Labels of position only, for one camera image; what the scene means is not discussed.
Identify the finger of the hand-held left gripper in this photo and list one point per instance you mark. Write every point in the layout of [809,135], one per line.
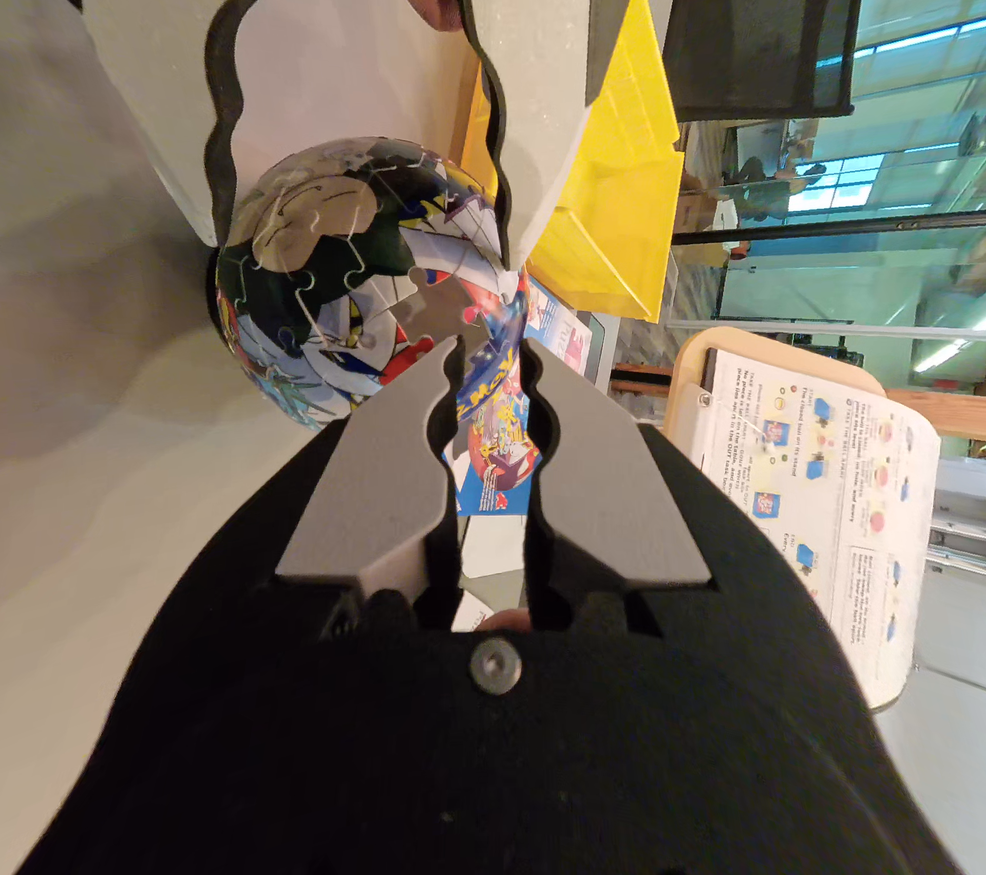
[154,43]
[547,43]

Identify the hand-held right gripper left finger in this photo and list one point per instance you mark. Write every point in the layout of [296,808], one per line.
[370,490]

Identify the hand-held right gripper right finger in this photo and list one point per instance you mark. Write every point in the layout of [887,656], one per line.
[616,505]

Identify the colourful puzzle ball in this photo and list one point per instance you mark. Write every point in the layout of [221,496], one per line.
[323,258]

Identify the blue puzzle box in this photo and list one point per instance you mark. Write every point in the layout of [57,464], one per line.
[493,428]

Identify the white instruction leaflet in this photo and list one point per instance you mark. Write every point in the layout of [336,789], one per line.
[493,543]

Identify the pale wooden display board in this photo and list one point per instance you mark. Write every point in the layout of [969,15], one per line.
[685,366]

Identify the yellow plastic bin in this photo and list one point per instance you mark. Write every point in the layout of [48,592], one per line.
[624,212]

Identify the printed instruction sheet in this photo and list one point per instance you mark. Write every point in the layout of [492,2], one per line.
[832,505]

